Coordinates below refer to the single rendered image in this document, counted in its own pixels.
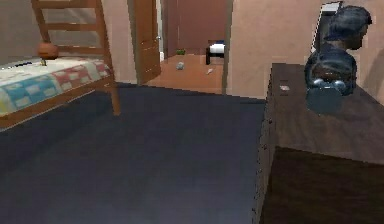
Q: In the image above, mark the brown wooden room door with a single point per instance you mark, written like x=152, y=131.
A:
x=146, y=40

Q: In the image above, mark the small pink white object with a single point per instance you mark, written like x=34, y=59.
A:
x=284, y=88

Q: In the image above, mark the small green object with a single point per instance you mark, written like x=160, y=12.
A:
x=180, y=52

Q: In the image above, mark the wooden bed with patchwork quilt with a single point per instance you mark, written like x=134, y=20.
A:
x=56, y=80

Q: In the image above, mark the small dark object on quilt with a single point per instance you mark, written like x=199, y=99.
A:
x=20, y=64

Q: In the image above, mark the dark wooden dresser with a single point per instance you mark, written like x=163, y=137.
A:
x=320, y=140

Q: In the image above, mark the small pale object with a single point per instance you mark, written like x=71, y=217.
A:
x=209, y=71

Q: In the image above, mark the orange basketball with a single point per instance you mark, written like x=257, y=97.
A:
x=47, y=50

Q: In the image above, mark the dark bust statue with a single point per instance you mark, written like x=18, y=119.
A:
x=335, y=60

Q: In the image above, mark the black chair with white cushion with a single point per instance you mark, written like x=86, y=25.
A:
x=216, y=50

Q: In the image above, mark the small grey object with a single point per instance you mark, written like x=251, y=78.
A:
x=180, y=66

